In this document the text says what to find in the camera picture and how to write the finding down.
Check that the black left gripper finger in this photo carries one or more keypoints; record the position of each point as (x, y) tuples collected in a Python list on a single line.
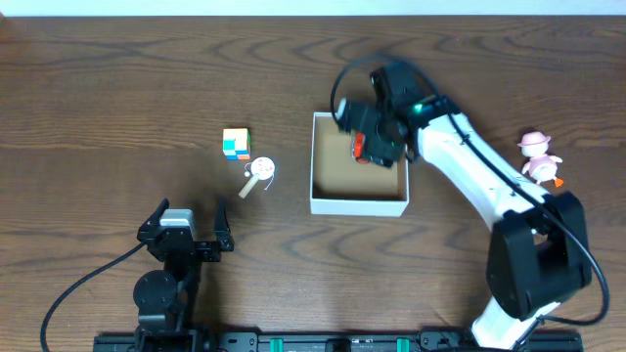
[(222, 229), (153, 219)]

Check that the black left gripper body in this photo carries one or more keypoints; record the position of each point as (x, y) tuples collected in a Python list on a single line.
[(203, 245)]

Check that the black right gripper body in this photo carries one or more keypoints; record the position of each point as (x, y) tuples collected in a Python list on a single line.
[(384, 142)]

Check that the red toy truck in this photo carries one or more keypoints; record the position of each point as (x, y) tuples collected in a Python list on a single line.
[(358, 144)]

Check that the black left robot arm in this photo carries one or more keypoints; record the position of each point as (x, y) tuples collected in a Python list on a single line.
[(165, 297)]

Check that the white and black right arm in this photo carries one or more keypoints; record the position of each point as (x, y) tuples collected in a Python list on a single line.
[(538, 253)]

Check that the white cardboard box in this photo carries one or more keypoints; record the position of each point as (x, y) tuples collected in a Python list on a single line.
[(339, 185)]

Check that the small wooden rattle drum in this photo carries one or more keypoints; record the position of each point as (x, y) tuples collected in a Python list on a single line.
[(263, 169)]

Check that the multicoloured puzzle cube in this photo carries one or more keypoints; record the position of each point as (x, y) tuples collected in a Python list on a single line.
[(236, 143)]

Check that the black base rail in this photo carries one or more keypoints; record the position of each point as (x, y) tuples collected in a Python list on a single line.
[(428, 340)]

